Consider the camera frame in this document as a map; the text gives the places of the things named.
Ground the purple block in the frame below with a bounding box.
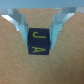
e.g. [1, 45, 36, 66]
[26, 28, 52, 56]

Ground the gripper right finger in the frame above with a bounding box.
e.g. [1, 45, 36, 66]
[49, 6, 84, 49]

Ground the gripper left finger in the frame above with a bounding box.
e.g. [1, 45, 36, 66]
[0, 7, 31, 50]

